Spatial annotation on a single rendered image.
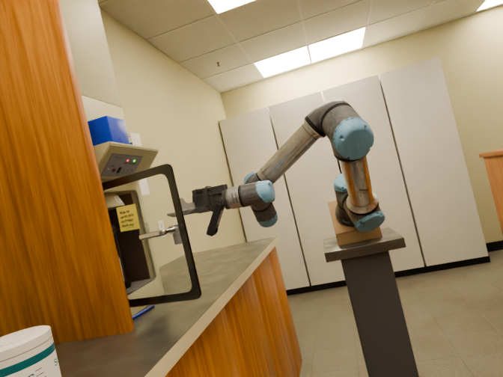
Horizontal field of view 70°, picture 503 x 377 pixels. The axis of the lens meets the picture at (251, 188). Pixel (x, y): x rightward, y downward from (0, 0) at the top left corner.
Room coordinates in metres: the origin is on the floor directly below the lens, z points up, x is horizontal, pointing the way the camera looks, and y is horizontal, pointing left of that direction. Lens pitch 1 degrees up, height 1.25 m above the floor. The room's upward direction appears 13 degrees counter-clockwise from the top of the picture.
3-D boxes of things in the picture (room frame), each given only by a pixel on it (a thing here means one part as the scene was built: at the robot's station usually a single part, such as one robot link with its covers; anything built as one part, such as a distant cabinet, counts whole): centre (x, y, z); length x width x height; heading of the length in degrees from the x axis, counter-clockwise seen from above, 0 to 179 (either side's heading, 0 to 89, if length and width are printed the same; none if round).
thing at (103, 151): (1.28, 0.41, 1.46); 0.32 x 0.12 x 0.10; 167
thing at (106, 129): (1.20, 0.43, 1.55); 0.10 x 0.10 x 0.09; 77
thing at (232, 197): (1.22, 0.06, 1.25); 0.08 x 0.05 x 0.08; 167
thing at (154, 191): (1.09, 0.35, 1.19); 0.30 x 0.01 x 0.40; 67
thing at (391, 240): (1.63, -0.42, 0.92); 0.32 x 0.32 x 0.04; 79
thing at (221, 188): (1.24, 0.14, 1.26); 0.12 x 0.08 x 0.09; 77
